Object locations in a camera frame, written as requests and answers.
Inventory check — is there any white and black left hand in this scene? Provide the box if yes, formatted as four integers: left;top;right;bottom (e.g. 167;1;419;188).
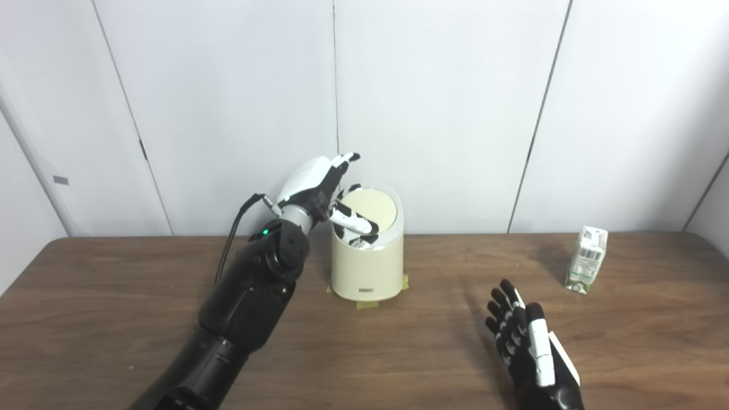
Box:
277;152;380;249

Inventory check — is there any white and black right hand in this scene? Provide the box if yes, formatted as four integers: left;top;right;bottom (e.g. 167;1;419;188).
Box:
485;279;585;410

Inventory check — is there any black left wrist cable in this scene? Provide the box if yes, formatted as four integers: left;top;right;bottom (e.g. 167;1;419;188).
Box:
214;194;282;285

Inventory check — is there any cream-colored lidded bin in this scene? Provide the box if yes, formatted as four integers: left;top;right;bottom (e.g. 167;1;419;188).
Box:
330;185;404;302

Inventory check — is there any white green milk carton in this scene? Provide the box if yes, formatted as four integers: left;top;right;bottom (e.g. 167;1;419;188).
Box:
564;226;608;295

